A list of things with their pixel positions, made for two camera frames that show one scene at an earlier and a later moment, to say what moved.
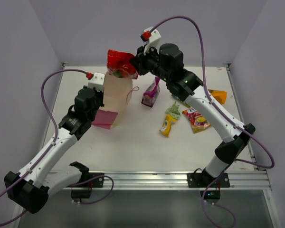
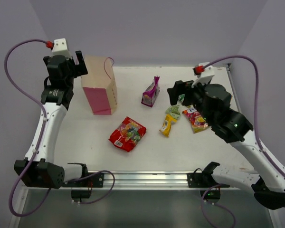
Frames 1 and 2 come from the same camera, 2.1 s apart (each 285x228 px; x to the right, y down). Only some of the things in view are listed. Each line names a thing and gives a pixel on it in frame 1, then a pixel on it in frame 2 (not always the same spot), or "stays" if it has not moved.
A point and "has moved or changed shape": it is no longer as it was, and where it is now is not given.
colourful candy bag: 198,123 stays
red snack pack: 118,62 -> 128,135
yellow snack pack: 165,128 stays
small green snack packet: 174,110 stays
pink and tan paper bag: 118,95 has moved or changed shape
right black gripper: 140,59 -> 182,88
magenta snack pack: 151,93 stays
